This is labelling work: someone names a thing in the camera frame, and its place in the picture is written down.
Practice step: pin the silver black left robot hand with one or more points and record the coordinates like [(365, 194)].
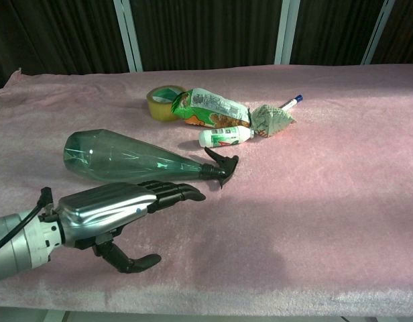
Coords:
[(106, 208)]

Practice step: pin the green transparent spray bottle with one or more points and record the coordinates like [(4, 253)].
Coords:
[(126, 157)]

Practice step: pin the white marker with blue cap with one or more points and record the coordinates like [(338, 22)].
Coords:
[(291, 102)]

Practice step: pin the green snack bag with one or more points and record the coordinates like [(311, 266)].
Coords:
[(210, 109)]

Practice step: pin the small white plastic bottle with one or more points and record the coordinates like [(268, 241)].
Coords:
[(225, 137)]

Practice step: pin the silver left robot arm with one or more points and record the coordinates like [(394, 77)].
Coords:
[(22, 239)]

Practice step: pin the yellow packing tape roll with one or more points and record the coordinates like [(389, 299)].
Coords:
[(162, 102)]

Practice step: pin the white metal frame post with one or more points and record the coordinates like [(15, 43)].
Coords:
[(287, 31), (377, 31), (127, 33)]

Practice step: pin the pink fleece table cloth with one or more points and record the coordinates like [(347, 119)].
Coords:
[(293, 201)]

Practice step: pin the folded printed paper wrapper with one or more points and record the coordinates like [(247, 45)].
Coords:
[(272, 120)]

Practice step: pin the dark pleated curtain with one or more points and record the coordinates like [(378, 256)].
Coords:
[(206, 30)]

